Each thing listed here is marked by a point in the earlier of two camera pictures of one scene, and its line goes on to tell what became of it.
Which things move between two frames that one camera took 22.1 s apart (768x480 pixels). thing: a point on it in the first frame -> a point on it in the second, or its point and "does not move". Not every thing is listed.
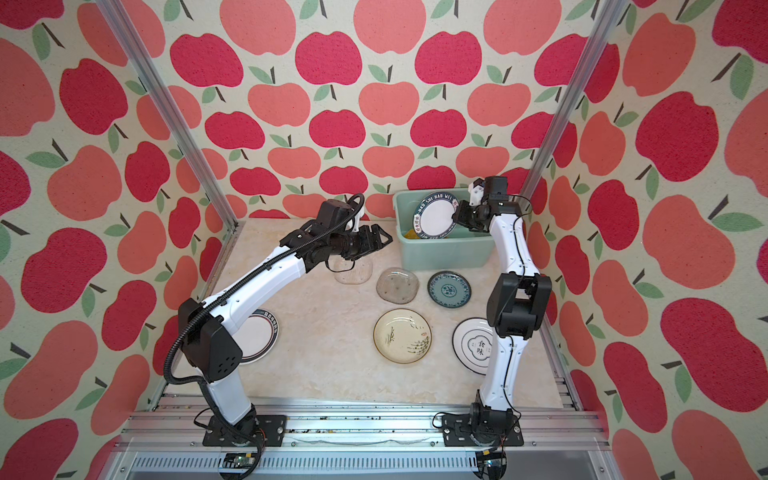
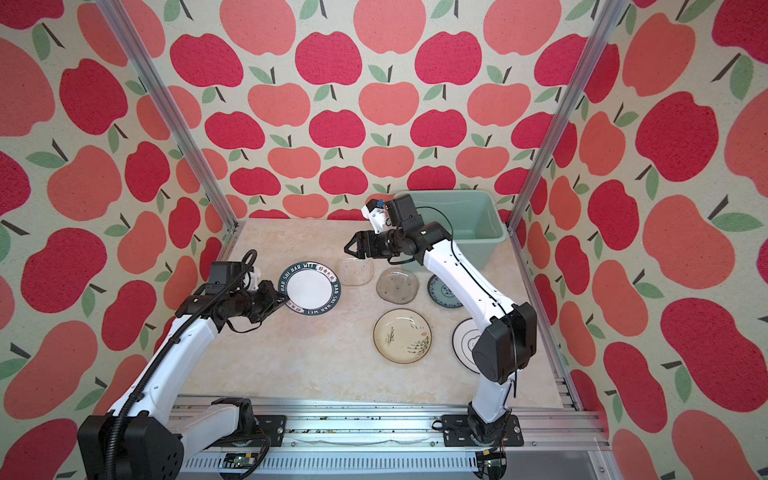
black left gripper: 367,246 -> 270,294
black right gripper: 461,215 -> 362,239
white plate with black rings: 472,342 does not move
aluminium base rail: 361,438 does not move
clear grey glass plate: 397,285 does not move
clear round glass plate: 359,273 does not move
